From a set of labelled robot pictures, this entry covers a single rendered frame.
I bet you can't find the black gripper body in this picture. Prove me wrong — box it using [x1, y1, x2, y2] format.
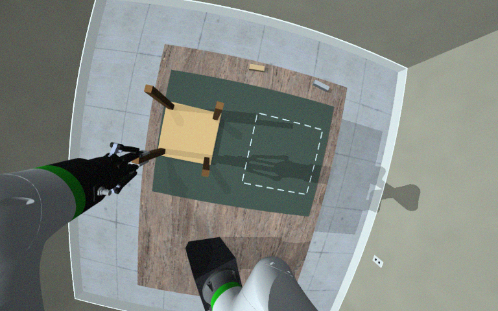
[89, 153, 123, 190]

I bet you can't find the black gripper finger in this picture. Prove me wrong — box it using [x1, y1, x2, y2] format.
[111, 160, 149, 194]
[108, 142, 150, 169]

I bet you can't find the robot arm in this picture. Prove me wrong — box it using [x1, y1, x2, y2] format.
[0, 158, 318, 311]

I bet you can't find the dark green mat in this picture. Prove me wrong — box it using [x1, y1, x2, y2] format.
[152, 70, 334, 216]

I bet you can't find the tan flat bar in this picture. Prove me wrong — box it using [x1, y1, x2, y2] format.
[249, 64, 265, 72]

